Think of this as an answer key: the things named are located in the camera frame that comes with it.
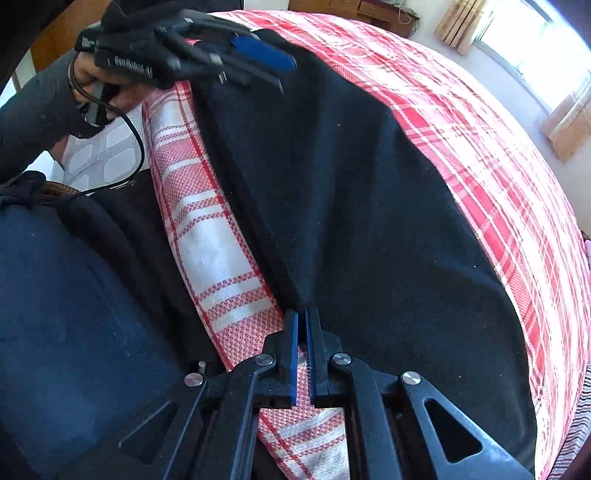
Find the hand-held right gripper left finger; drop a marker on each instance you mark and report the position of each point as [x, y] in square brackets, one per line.
[291, 350]

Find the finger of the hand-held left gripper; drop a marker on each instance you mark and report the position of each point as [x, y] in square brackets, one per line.
[240, 74]
[263, 53]

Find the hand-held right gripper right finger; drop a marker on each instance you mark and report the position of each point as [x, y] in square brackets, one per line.
[310, 350]

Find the black pants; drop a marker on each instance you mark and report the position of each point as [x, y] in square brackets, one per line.
[360, 207]

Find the person's left forearm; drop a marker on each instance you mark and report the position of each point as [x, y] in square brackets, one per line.
[32, 115]

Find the person's left hand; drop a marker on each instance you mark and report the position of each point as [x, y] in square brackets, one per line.
[85, 71]

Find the wooden dresser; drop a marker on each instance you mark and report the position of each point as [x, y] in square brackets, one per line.
[369, 11]

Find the brown woven basket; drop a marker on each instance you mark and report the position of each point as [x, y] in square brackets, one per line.
[55, 190]

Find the dark cloth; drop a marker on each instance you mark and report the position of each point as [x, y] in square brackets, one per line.
[138, 258]

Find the beige curtain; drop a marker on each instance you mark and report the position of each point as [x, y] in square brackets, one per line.
[459, 23]
[570, 124]

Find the person's leg in blue trousers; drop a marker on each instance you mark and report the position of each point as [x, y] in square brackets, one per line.
[69, 323]

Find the red plaid bed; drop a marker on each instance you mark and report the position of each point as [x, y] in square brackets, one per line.
[508, 152]

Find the striped cloth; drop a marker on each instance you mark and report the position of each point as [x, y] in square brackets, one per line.
[579, 415]

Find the window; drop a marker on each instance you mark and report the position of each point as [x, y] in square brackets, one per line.
[540, 41]

